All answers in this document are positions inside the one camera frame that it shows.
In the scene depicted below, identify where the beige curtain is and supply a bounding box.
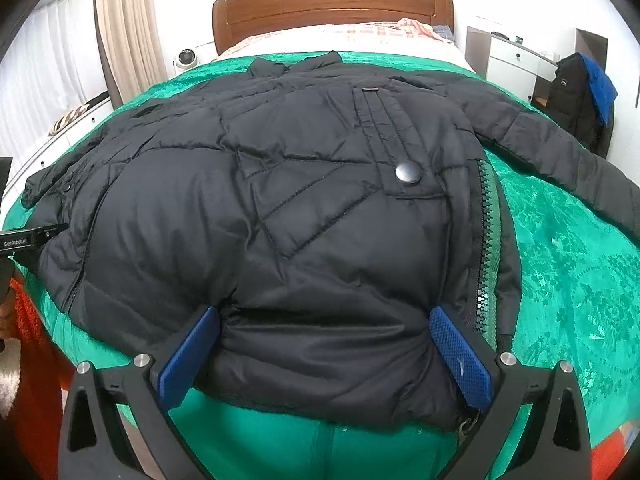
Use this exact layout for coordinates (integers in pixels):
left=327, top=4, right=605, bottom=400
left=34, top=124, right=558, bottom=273
left=93, top=0, right=167, bottom=108

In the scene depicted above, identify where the white bedside desk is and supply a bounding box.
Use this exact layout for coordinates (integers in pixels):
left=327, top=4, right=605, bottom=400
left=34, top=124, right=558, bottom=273
left=465, top=27, right=556, bottom=106

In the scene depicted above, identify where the black puffer jacket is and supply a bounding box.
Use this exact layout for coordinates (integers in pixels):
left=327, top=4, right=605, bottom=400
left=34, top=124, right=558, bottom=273
left=20, top=50, right=640, bottom=434

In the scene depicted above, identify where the pink striped bed sheet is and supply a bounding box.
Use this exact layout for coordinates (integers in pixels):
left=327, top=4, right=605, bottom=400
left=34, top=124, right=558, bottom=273
left=218, top=18, right=459, bottom=60

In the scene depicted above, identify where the white low drawer cabinet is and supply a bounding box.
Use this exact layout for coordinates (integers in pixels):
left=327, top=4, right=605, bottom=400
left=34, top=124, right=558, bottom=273
left=1, top=96, right=113, bottom=221

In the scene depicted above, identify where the dark jacket on chair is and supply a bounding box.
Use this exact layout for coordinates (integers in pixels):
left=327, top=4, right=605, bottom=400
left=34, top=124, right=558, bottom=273
left=546, top=52, right=617, bottom=158

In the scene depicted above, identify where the striped cloth on cabinet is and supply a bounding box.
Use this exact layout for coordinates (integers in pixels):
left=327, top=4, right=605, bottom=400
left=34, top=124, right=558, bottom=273
left=48, top=91, right=108, bottom=136

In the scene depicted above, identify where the green patterned bedspread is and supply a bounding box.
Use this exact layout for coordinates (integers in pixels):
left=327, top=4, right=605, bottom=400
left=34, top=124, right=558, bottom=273
left=2, top=51, right=640, bottom=480

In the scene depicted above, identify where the brown wooden headboard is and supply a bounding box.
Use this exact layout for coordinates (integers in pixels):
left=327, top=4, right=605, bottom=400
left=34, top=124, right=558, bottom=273
left=212, top=0, right=454, bottom=54

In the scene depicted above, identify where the white sheer curtain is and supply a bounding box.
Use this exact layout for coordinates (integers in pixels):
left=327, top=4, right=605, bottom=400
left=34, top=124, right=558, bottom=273
left=1, top=0, right=106, bottom=162

